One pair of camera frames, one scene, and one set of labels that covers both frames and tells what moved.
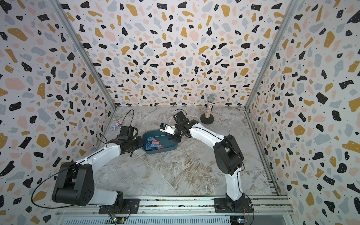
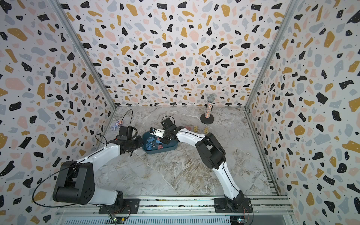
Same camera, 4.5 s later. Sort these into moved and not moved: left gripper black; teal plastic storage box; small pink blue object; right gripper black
Moved: right gripper black
Not moved: small pink blue object; teal plastic storage box; left gripper black
